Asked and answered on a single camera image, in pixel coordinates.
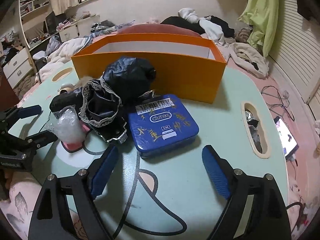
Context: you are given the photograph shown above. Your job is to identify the light green hanging garment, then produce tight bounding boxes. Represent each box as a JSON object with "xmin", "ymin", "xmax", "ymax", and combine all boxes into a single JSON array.
[{"xmin": 237, "ymin": 0, "xmax": 280, "ymax": 58}]

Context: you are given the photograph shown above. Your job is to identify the white desk with drawer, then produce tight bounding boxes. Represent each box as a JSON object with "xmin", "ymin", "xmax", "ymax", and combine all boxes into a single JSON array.
[{"xmin": 59, "ymin": 15, "xmax": 100, "ymax": 42}]

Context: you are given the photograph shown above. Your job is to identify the white fluffy blanket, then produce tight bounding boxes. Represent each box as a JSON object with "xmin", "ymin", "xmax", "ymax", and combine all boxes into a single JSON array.
[{"xmin": 37, "ymin": 37, "xmax": 94, "ymax": 82}]

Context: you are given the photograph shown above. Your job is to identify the smartphone with lit screen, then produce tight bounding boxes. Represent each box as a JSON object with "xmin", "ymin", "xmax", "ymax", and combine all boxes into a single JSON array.
[{"xmin": 274, "ymin": 116, "xmax": 300, "ymax": 159}]

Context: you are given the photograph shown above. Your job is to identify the beige crumpled cloth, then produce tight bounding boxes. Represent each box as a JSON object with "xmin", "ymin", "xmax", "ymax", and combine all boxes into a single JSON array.
[{"xmin": 314, "ymin": 120, "xmax": 320, "ymax": 155}]

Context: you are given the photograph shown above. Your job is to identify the grey cable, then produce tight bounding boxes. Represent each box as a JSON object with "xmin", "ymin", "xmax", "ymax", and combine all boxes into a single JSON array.
[{"xmin": 262, "ymin": 86, "xmax": 297, "ymax": 120}]

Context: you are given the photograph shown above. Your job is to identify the white shelf unit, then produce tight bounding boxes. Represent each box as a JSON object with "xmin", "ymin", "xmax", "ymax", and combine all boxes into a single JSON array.
[{"xmin": 19, "ymin": 0, "xmax": 50, "ymax": 52}]

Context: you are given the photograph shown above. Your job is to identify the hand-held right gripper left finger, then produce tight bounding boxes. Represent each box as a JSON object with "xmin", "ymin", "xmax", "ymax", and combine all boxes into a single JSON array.
[{"xmin": 28, "ymin": 145, "xmax": 119, "ymax": 240}]

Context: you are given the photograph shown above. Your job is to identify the orange cardboard box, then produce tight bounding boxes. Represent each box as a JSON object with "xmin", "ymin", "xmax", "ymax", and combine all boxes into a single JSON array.
[{"xmin": 71, "ymin": 33, "xmax": 227, "ymax": 104}]

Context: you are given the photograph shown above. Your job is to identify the blue tin box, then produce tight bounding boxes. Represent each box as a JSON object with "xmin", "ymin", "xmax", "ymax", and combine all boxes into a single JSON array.
[{"xmin": 128, "ymin": 94, "xmax": 200, "ymax": 158}]

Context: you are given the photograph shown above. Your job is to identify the white drawer cabinet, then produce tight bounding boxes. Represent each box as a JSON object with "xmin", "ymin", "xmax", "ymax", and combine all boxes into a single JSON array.
[{"xmin": 2, "ymin": 47, "xmax": 35, "ymax": 88}]

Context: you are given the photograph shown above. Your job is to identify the black lace-trimmed cloth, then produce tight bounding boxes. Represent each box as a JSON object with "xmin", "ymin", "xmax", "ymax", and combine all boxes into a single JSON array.
[{"xmin": 79, "ymin": 79, "xmax": 123, "ymax": 128}]

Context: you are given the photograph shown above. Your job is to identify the white sock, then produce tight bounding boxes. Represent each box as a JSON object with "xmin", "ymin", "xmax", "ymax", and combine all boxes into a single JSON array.
[{"xmin": 178, "ymin": 7, "xmax": 200, "ymax": 22}]

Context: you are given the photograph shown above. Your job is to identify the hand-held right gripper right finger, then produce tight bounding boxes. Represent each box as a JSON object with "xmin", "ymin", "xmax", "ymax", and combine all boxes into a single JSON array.
[{"xmin": 202, "ymin": 145, "xmax": 292, "ymax": 240}]

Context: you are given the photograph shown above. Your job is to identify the white garment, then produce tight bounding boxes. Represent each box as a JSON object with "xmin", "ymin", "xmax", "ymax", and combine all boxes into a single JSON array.
[{"xmin": 199, "ymin": 17, "xmax": 225, "ymax": 47}]

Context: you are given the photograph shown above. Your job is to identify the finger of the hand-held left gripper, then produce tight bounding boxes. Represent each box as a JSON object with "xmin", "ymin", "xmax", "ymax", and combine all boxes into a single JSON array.
[
  {"xmin": 24, "ymin": 131, "xmax": 58, "ymax": 149},
  {"xmin": 0, "ymin": 105, "xmax": 42, "ymax": 130}
]

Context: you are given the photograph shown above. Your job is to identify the mint green cartoon desktop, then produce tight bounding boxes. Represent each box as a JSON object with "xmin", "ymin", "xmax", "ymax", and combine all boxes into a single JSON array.
[{"xmin": 15, "ymin": 65, "xmax": 288, "ymax": 240}]

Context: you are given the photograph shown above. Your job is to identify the clear plastic wrap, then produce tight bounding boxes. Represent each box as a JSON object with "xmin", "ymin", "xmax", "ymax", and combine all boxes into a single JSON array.
[{"xmin": 45, "ymin": 106, "xmax": 88, "ymax": 153}]

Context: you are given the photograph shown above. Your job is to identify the black glossy pouch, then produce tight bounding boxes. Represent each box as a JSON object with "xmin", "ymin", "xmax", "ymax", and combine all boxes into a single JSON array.
[{"xmin": 49, "ymin": 87, "xmax": 84, "ymax": 113}]

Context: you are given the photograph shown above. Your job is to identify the black clothes pile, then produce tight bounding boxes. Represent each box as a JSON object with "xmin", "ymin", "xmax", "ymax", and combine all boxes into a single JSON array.
[{"xmin": 160, "ymin": 16, "xmax": 235, "ymax": 38}]

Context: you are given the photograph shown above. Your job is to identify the brown fuzzy cloth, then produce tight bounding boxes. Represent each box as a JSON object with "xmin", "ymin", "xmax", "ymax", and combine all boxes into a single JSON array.
[{"xmin": 235, "ymin": 27, "xmax": 253, "ymax": 45}]

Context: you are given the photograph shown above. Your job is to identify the white furry toy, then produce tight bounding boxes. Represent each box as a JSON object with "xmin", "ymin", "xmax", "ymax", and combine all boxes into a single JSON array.
[{"xmin": 74, "ymin": 77, "xmax": 88, "ymax": 89}]

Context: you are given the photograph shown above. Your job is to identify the dark red pillow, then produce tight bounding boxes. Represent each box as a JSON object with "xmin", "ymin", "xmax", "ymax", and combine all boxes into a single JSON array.
[{"xmin": 117, "ymin": 24, "xmax": 203, "ymax": 39}]

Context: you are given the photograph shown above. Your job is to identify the black satin bag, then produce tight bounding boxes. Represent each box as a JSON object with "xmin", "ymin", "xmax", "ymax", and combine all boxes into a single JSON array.
[{"xmin": 102, "ymin": 56, "xmax": 157, "ymax": 104}]

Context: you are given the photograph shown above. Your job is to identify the white louvered closet doors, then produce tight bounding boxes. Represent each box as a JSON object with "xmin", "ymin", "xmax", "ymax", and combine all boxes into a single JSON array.
[{"xmin": 269, "ymin": 0, "xmax": 320, "ymax": 110}]

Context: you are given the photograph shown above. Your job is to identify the dark patterned clothes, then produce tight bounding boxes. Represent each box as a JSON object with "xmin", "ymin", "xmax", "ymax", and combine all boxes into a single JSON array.
[{"xmin": 90, "ymin": 20, "xmax": 118, "ymax": 34}]

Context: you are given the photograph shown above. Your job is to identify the beige garment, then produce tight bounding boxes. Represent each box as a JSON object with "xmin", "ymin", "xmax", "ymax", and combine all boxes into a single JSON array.
[{"xmin": 229, "ymin": 42, "xmax": 270, "ymax": 78}]

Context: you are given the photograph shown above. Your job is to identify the crumpled foil pieces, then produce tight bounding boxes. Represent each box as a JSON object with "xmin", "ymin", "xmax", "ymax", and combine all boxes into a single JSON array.
[{"xmin": 244, "ymin": 109, "xmax": 263, "ymax": 154}]

